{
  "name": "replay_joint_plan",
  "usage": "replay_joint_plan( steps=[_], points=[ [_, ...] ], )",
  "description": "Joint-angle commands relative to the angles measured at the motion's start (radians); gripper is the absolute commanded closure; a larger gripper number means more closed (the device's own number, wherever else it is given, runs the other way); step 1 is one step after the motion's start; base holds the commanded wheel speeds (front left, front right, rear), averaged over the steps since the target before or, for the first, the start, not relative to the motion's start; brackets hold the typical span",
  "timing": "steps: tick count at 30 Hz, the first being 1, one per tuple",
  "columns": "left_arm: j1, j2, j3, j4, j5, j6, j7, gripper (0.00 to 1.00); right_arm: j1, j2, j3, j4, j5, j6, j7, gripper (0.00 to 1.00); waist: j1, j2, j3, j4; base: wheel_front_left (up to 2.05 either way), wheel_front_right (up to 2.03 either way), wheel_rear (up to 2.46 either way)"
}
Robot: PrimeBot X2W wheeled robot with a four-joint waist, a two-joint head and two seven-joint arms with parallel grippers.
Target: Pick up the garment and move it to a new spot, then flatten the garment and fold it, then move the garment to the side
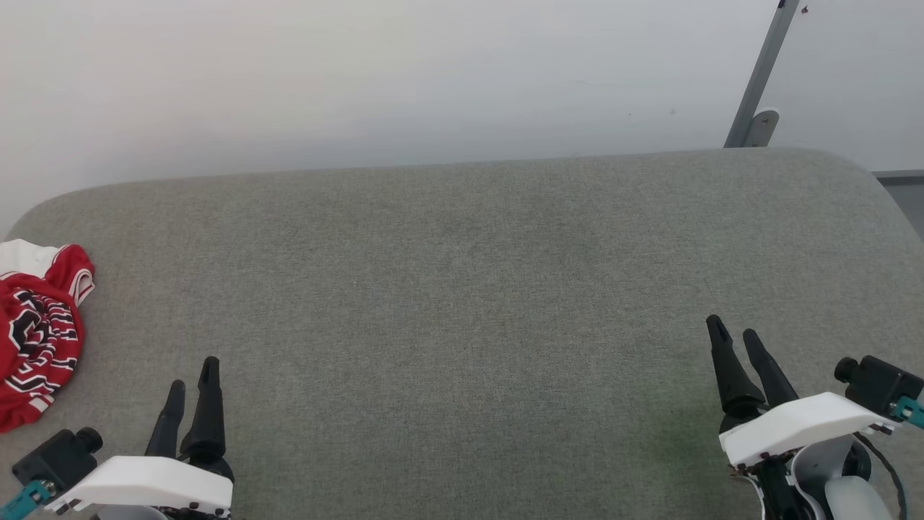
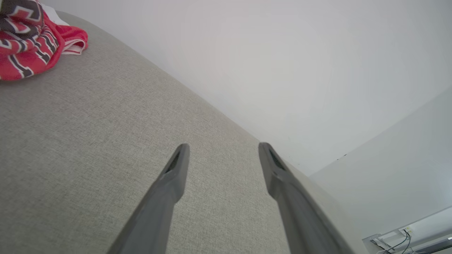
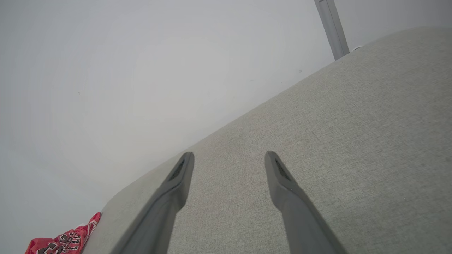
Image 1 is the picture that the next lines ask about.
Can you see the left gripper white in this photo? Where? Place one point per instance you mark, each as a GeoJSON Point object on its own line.
{"type": "Point", "coordinates": [144, 484]}

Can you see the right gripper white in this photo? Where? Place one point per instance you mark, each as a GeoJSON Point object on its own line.
{"type": "Point", "coordinates": [801, 422]}

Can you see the red basketball jersey white sleeves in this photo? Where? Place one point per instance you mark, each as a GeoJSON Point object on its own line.
{"type": "Point", "coordinates": [40, 339]}

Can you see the grey fabric sofa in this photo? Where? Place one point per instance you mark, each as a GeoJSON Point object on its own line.
{"type": "Point", "coordinates": [462, 289]}

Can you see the grey metal pole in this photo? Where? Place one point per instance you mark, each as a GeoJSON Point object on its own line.
{"type": "Point", "coordinates": [761, 68]}

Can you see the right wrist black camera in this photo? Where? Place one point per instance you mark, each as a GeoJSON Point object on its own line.
{"type": "Point", "coordinates": [877, 383]}

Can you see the wrist black camera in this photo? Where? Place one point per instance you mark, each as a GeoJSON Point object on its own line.
{"type": "Point", "coordinates": [58, 456]}
{"type": "Point", "coordinates": [877, 383]}

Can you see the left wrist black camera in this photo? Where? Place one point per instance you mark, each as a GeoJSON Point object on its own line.
{"type": "Point", "coordinates": [58, 456]}

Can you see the right camera teal connector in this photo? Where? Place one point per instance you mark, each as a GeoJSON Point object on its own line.
{"type": "Point", "coordinates": [911, 412]}

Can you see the camera teal connector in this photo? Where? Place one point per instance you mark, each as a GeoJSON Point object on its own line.
{"type": "Point", "coordinates": [25, 497]}
{"type": "Point", "coordinates": [911, 412]}

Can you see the left camera teal connector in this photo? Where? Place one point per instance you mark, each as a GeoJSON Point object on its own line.
{"type": "Point", "coordinates": [25, 497]}

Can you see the grey metal pole bracket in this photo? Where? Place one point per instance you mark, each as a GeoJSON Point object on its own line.
{"type": "Point", "coordinates": [764, 128]}

